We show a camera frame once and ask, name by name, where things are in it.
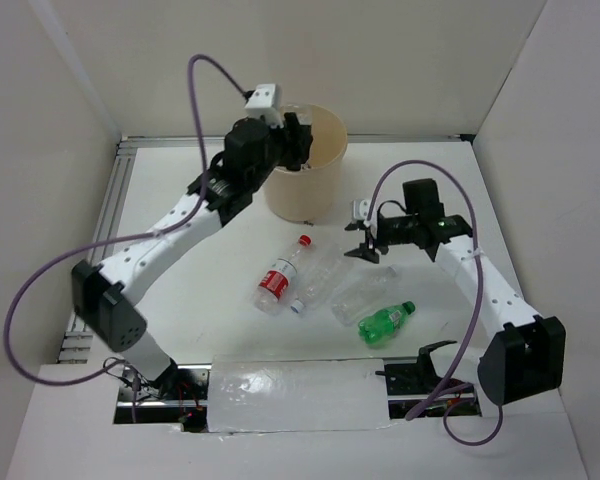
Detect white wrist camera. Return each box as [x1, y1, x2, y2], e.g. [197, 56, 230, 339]
[351, 199, 371, 222]
[244, 83, 283, 128]

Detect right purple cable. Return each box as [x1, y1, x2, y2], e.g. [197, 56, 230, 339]
[367, 159, 506, 448]

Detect white tape sheet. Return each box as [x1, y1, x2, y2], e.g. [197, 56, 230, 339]
[207, 357, 390, 434]

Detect aluminium frame rail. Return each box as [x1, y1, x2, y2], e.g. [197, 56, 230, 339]
[58, 121, 476, 363]

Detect green plastic bottle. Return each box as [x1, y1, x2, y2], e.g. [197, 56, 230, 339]
[358, 301, 416, 347]

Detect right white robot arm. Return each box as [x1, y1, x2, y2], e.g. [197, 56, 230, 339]
[346, 179, 566, 406]

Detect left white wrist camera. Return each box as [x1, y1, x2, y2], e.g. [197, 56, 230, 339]
[244, 83, 283, 128]

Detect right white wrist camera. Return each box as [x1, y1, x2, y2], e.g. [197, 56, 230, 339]
[351, 199, 371, 222]

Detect beige round bin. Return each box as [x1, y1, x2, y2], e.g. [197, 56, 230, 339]
[264, 104, 348, 223]

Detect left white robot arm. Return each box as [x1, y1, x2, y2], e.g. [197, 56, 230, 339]
[71, 111, 313, 399]

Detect purple cable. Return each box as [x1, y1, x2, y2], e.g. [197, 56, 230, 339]
[367, 159, 506, 448]
[2, 53, 254, 386]

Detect clear bottle blue white cap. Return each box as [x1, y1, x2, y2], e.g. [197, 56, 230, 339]
[290, 244, 353, 315]

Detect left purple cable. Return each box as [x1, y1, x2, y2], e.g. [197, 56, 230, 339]
[2, 53, 254, 386]

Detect tall red label bottle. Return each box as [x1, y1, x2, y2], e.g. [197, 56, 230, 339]
[253, 234, 314, 315]

